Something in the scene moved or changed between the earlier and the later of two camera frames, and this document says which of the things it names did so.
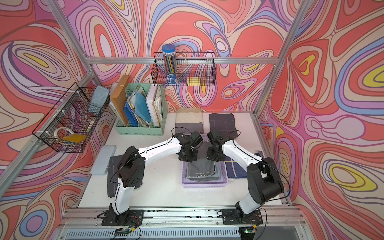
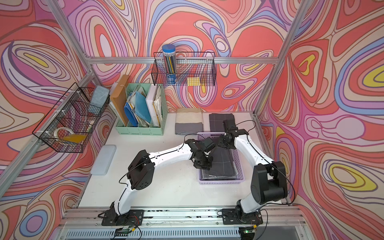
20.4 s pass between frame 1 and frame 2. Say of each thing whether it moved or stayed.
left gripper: moved
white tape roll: stayed
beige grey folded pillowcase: stayed
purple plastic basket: moved
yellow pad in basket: stayed
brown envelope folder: stayed
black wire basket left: stayed
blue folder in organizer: stayed
